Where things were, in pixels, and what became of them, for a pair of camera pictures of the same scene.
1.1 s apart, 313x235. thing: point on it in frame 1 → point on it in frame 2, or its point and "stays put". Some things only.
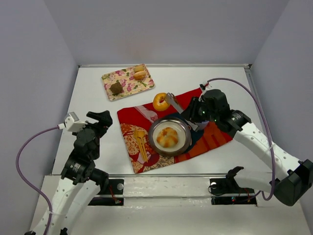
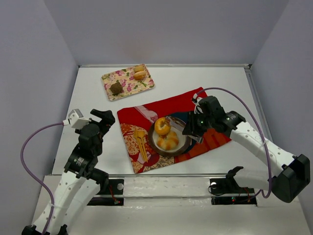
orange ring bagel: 159,102 → 161,127
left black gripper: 98,122 stays put
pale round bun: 139,68 stays put
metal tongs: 171,97 → 180,125
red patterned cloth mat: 135,121 stays put
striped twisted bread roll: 167,137 stays put
